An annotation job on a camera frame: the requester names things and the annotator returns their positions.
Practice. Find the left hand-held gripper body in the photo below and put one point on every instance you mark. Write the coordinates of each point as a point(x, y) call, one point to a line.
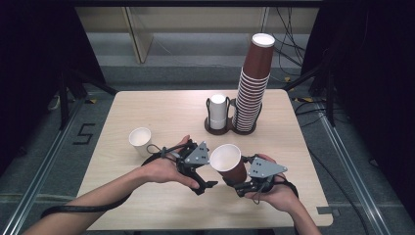
point(197, 156)

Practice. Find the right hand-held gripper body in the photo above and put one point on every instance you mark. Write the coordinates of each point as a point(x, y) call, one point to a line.
point(264, 168)

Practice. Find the single brown paper cup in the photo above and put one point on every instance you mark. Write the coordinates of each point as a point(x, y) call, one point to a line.
point(226, 158)

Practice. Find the dark brown cup holder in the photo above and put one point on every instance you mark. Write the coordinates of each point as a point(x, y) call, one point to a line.
point(213, 132)

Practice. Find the stack of white paper cups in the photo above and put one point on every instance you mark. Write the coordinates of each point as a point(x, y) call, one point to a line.
point(218, 111)

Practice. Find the single white paper cup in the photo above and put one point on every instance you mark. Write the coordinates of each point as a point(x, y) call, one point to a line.
point(140, 138)

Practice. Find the stack of brown paper cups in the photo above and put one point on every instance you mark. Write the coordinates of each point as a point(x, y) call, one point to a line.
point(249, 98)

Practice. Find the person's right hand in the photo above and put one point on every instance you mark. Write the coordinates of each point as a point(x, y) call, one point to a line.
point(277, 200)

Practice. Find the person's left hand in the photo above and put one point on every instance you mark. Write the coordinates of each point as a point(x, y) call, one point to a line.
point(161, 169)

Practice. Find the grey tape patch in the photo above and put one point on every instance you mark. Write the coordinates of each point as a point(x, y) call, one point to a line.
point(326, 211)

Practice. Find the yellow black floor tape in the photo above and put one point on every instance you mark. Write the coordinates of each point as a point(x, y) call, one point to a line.
point(306, 99)
point(92, 101)
point(287, 79)

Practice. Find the black metal stand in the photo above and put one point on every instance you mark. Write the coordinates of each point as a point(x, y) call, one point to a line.
point(63, 98)
point(329, 98)

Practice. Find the dark curtain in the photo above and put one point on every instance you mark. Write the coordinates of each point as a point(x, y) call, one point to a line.
point(375, 81)
point(26, 65)

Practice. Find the metal floor rail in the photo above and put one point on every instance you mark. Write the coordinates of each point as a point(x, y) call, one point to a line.
point(42, 169)
point(352, 169)

